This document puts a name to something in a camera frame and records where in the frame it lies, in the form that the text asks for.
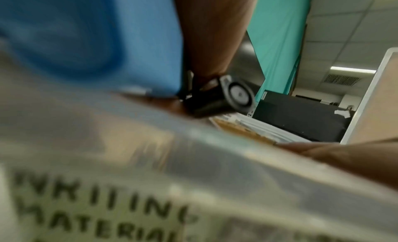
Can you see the person's left hand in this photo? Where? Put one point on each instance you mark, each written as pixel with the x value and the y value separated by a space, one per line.
pixel 214 34

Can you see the person's right hand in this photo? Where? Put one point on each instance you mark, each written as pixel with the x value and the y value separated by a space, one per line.
pixel 357 159

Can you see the ceiling air vent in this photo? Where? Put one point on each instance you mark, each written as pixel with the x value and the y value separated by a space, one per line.
pixel 342 79

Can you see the clear plastic storage box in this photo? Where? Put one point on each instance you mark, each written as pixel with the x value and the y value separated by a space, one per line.
pixel 124 150

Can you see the white partition panel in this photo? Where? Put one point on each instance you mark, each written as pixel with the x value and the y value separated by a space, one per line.
pixel 379 105

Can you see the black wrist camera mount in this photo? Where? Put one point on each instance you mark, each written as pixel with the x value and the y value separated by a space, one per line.
pixel 217 98

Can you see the green backdrop cloth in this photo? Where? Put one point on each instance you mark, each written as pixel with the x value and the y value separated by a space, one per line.
pixel 276 39

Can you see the ceiling light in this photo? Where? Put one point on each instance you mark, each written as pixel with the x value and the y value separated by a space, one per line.
pixel 353 70

